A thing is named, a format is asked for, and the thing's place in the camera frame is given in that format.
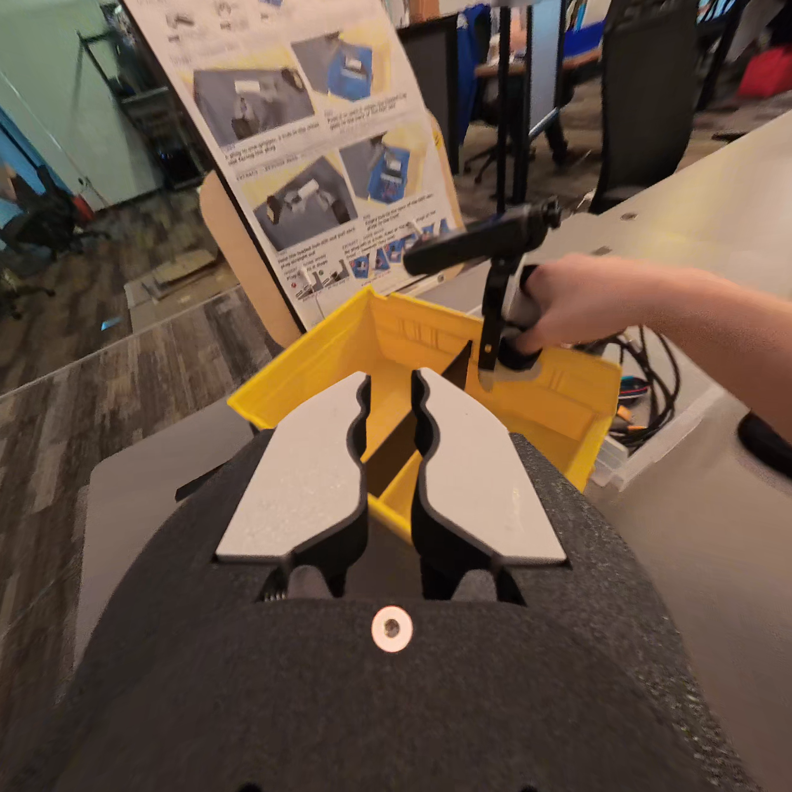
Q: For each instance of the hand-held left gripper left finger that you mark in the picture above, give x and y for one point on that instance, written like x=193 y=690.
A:
x=297 y=482

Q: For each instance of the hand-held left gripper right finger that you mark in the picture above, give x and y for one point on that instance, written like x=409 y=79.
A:
x=489 y=489

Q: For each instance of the clear plastic bin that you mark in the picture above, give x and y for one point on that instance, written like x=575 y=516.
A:
x=656 y=445

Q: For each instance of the person's right forearm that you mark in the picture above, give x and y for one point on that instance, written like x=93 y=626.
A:
x=730 y=334

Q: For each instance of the person's right hand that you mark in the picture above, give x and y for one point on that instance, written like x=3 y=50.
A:
x=588 y=297

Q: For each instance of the yellow plastic bin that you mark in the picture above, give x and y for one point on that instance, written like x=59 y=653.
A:
x=557 y=421

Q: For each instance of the black bin divider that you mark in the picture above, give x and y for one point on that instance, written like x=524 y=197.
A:
x=391 y=451

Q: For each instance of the yellow smiley sticker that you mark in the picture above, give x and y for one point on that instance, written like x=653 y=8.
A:
x=440 y=142

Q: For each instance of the black pole stand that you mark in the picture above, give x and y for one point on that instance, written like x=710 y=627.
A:
x=504 y=124

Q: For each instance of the black partition panel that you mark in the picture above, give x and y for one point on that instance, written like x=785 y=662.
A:
x=436 y=68

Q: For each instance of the blue jacket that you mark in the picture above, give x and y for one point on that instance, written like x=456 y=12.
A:
x=473 y=62

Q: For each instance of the printed instruction sheet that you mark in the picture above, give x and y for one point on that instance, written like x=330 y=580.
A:
x=278 y=154

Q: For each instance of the black office chair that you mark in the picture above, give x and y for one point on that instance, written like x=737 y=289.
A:
x=643 y=93
x=49 y=223

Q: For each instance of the cardboard box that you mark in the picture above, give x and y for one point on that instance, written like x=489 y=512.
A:
x=179 y=272

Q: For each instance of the black wrist rest pad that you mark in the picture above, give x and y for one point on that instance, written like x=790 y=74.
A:
x=770 y=445

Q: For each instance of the black metal rack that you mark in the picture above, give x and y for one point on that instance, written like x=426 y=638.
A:
x=161 y=154

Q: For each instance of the red bag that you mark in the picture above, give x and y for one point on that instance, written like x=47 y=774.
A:
x=767 y=71

